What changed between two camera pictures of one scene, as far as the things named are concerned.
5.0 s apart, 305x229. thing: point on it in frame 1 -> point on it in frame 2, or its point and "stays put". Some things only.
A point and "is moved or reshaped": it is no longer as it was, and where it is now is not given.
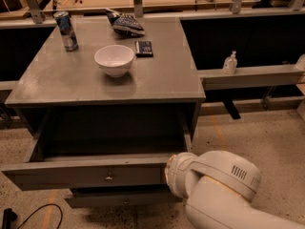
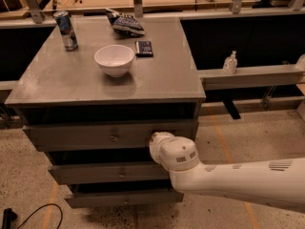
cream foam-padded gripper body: [176, 173] -> [156, 145]
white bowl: [115, 59] stays put
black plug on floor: [9, 217] stays put
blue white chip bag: [125, 25] stays put
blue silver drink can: [66, 30] stays put
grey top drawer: [102, 147] is moved or reshaped
